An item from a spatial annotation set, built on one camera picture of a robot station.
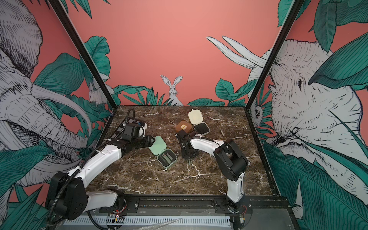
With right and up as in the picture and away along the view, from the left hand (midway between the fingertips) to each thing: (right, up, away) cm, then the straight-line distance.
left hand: (153, 137), depth 86 cm
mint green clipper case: (+6, -13, +5) cm, 15 cm away
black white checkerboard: (-25, +10, +21) cm, 34 cm away
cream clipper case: (+27, +13, +24) cm, 38 cm away
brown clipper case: (+17, +7, +21) cm, 28 cm away
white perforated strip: (+6, -40, -15) cm, 43 cm away
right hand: (+20, -12, +6) cm, 24 cm away
